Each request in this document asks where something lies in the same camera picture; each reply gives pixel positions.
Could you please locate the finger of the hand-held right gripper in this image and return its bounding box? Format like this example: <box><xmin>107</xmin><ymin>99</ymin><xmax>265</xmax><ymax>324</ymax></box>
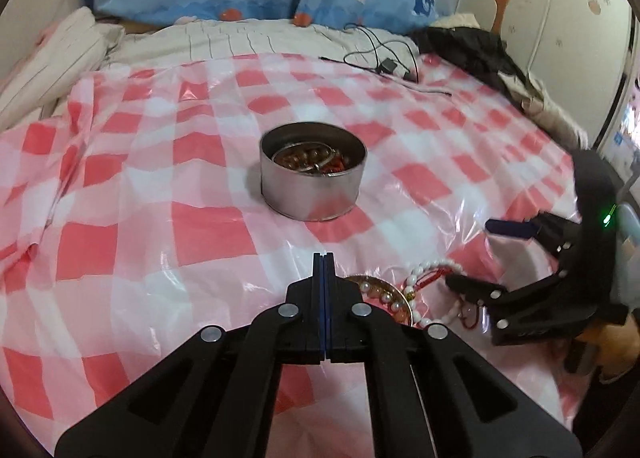
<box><xmin>485</xmin><ymin>211</ymin><xmax>587</xmax><ymax>260</ymax></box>
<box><xmin>445</xmin><ymin>258</ymin><xmax>599</xmax><ymax>347</ymax></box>

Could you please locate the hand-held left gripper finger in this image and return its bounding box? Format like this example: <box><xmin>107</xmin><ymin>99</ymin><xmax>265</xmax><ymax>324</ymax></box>
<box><xmin>54</xmin><ymin>252</ymin><xmax>326</xmax><ymax>458</ymax></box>
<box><xmin>325</xmin><ymin>252</ymin><xmax>584</xmax><ymax>458</ymax></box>

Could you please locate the white pearl bracelet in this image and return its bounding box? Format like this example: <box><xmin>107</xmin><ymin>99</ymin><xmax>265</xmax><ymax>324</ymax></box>
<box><xmin>412</xmin><ymin>272</ymin><xmax>483</xmax><ymax>334</ymax></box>

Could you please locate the white bead bracelet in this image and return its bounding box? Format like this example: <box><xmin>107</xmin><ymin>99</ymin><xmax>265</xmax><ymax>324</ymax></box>
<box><xmin>404</xmin><ymin>258</ymin><xmax>468</xmax><ymax>301</ymax></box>

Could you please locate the round metal tin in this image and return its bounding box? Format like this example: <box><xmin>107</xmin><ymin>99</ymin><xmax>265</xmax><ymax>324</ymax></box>
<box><xmin>259</xmin><ymin>122</ymin><xmax>368</xmax><ymax>222</ymax></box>

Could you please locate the silver bangle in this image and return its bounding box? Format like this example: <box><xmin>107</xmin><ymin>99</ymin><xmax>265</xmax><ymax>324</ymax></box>
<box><xmin>295</xmin><ymin>140</ymin><xmax>347</xmax><ymax>175</ymax></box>

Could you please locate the amber bead bracelet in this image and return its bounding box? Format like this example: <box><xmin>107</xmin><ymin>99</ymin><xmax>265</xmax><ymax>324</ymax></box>
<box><xmin>272</xmin><ymin>144</ymin><xmax>346</xmax><ymax>173</ymax></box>

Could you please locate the person's right hand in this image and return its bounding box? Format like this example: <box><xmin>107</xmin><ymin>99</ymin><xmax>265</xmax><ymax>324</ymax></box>
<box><xmin>581</xmin><ymin>322</ymin><xmax>637</xmax><ymax>385</ymax></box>

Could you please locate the beige cloth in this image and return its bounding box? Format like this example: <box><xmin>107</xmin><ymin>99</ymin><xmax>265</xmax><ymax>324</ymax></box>
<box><xmin>520</xmin><ymin>73</ymin><xmax>591</xmax><ymax>149</ymax></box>

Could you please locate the red checkered plastic tablecloth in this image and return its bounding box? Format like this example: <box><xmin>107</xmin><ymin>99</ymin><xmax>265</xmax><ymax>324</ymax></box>
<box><xmin>0</xmin><ymin>52</ymin><xmax>596</xmax><ymax>458</ymax></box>

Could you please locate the black jacket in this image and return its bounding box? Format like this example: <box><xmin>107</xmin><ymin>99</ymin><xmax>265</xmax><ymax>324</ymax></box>
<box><xmin>410</xmin><ymin>25</ymin><xmax>546</xmax><ymax>109</ymax></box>

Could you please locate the striped bedsheet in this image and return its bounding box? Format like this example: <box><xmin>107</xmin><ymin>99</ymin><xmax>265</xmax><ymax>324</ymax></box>
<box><xmin>0</xmin><ymin>5</ymin><xmax>416</xmax><ymax>134</ymax></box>

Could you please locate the black charging cable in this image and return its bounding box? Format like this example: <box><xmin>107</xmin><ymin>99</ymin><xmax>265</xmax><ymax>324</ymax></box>
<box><xmin>319</xmin><ymin>23</ymin><xmax>453</xmax><ymax>99</ymax></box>

